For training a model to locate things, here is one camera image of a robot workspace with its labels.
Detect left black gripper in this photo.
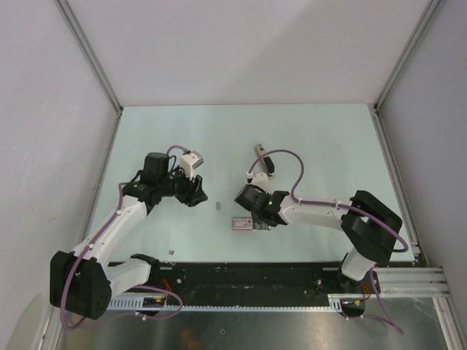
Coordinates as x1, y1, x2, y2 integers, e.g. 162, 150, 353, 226
158, 164, 207, 207

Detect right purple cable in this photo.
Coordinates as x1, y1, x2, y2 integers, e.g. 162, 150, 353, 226
246, 148, 410, 335

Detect grey cable duct rail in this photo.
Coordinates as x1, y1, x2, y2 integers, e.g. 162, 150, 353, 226
109, 291, 351, 314

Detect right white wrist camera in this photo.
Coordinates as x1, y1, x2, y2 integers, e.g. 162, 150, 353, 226
246, 172, 270, 193

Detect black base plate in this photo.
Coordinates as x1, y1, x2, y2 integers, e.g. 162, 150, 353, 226
109, 260, 381, 306

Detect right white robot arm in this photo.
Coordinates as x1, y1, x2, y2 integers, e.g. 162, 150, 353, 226
235, 184, 408, 293

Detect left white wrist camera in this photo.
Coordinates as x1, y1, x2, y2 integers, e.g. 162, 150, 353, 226
179, 151, 204, 178

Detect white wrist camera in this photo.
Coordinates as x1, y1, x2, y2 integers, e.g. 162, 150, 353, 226
246, 172, 270, 193
179, 151, 204, 178

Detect red white staple box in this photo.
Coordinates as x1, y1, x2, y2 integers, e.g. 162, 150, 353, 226
232, 217, 271, 231

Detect purple cable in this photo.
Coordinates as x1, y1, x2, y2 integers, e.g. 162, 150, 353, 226
60, 144, 185, 331
246, 148, 410, 335

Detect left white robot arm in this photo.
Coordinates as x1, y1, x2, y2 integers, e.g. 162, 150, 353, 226
50, 149, 208, 330

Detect beige deli stapler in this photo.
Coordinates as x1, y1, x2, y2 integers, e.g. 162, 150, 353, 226
255, 144, 275, 179

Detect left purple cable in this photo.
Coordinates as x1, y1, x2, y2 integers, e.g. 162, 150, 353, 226
60, 144, 185, 331

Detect aluminium frame rails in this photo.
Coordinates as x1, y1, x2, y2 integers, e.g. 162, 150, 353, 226
57, 104, 466, 349

